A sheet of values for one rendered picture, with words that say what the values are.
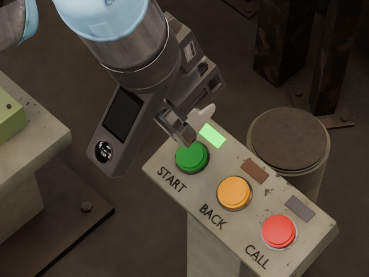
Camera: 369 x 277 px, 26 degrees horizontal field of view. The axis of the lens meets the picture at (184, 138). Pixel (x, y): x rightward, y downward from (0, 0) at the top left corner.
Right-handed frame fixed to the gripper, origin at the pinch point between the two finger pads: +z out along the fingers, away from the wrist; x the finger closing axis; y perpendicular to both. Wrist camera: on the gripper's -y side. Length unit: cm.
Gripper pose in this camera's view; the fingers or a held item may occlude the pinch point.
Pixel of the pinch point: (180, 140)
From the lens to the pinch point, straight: 96.6
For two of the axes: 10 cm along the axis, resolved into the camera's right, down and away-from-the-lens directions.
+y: 6.7, -7.3, 0.9
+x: -7.0, -5.9, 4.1
